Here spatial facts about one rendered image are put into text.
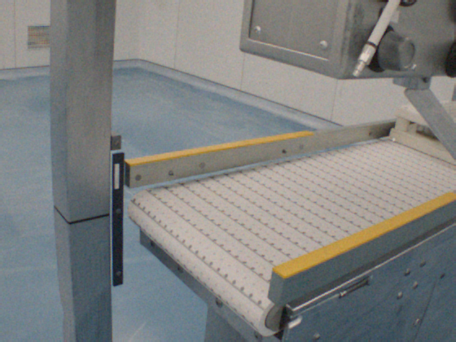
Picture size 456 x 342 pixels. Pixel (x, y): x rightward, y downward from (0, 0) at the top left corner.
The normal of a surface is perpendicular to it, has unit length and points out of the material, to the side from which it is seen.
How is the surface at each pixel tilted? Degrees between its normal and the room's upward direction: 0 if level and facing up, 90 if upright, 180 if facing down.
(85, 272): 90
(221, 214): 0
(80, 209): 90
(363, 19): 90
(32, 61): 90
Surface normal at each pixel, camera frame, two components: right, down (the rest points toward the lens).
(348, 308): 0.62, 0.35
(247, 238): 0.11, -0.92
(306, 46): -0.78, 0.15
